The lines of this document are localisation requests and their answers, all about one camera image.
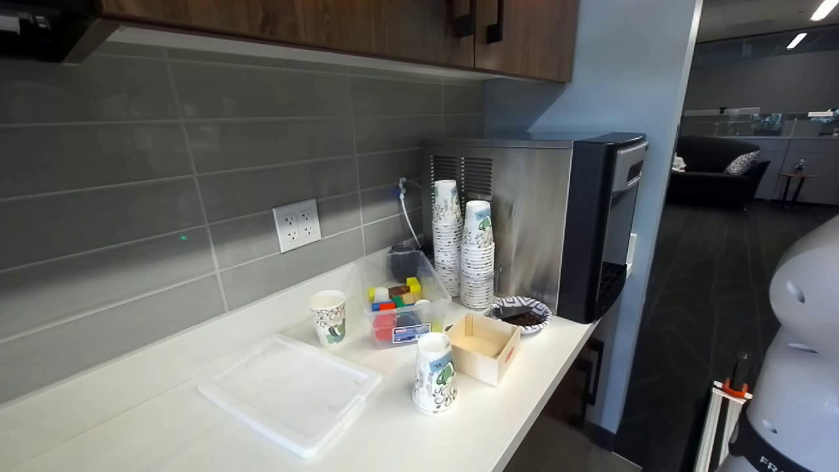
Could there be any wooden cabinet door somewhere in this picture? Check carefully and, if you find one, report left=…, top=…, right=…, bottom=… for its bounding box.
left=98, top=0, right=476, bottom=70
left=476, top=0, right=581, bottom=83

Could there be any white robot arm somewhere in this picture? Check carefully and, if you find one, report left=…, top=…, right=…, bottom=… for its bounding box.
left=718, top=239, right=839, bottom=472

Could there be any tall paper cup stack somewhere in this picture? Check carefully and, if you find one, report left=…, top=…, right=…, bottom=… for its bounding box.
left=432, top=177, right=461, bottom=297

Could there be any short paper cup stack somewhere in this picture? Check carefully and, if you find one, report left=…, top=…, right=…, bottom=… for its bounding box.
left=461, top=198, right=495, bottom=310

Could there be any clear box of blocks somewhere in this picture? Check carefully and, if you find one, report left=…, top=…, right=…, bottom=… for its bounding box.
left=362, top=251, right=451, bottom=345

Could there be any small wooden box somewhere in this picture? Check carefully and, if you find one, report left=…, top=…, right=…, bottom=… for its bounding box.
left=448, top=311, right=520, bottom=388

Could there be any patterned bowl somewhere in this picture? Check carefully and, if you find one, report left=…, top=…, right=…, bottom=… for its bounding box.
left=488, top=297, right=552, bottom=335

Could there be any steel black coffee machine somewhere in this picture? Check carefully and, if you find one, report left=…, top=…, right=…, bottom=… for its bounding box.
left=427, top=134, right=649, bottom=321

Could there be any paper cup near edge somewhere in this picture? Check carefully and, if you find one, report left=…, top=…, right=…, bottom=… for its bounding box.
left=413, top=332, right=457, bottom=413

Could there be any clear plastic lid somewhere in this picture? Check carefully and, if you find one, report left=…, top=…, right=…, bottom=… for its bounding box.
left=198, top=335, right=380, bottom=460

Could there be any dark sofa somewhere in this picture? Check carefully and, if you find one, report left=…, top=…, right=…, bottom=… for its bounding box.
left=666, top=137, right=769, bottom=207

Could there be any white sofa pillow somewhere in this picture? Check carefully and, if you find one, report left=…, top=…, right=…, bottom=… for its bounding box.
left=724, top=152, right=762, bottom=175

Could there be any white red-tipped stand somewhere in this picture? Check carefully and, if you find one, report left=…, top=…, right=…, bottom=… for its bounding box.
left=693, top=350, right=754, bottom=472

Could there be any white cable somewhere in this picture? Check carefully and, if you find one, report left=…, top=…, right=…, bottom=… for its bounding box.
left=396, top=175, right=426, bottom=251

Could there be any paper cup near wall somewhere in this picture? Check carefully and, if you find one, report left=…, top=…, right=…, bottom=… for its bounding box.
left=311, top=287, right=346, bottom=345

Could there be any white wall outlet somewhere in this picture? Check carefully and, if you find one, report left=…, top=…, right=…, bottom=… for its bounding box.
left=273, top=198, right=322, bottom=251

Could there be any black right door handle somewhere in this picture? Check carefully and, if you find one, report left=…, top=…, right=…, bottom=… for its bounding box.
left=486, top=0, right=506, bottom=44

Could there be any black cabinet door handle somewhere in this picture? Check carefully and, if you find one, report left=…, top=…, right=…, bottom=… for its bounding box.
left=448, top=0, right=478, bottom=38

